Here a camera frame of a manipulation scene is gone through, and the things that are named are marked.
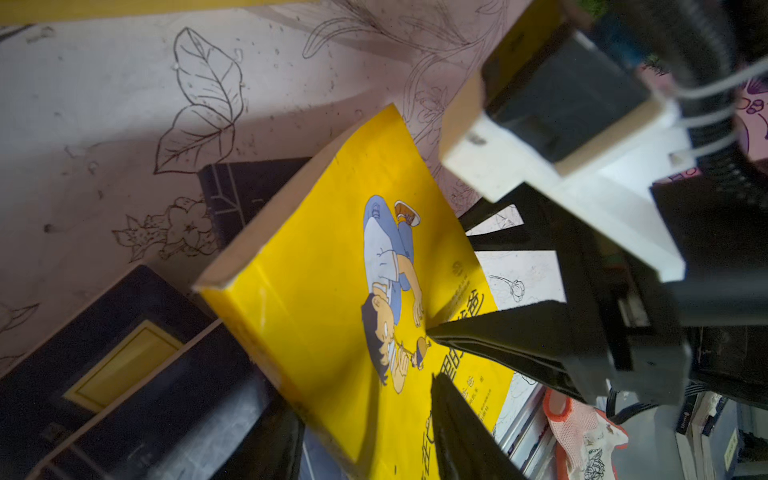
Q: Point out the yellow cartoon book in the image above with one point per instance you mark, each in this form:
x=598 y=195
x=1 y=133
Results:
x=332 y=287

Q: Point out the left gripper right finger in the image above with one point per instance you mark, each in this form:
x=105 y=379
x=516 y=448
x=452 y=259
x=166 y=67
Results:
x=464 y=447

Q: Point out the dark blue book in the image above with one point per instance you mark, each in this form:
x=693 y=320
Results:
x=235 y=192
x=183 y=423
x=85 y=365

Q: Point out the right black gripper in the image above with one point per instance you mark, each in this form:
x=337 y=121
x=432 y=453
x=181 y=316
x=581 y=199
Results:
x=621 y=327

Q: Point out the patterned red white glove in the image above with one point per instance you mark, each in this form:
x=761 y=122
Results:
x=585 y=438

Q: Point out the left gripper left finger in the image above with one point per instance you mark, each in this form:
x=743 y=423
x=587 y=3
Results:
x=272 y=449

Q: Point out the yellow pink blue bookshelf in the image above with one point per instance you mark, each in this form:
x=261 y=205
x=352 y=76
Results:
x=23 y=12

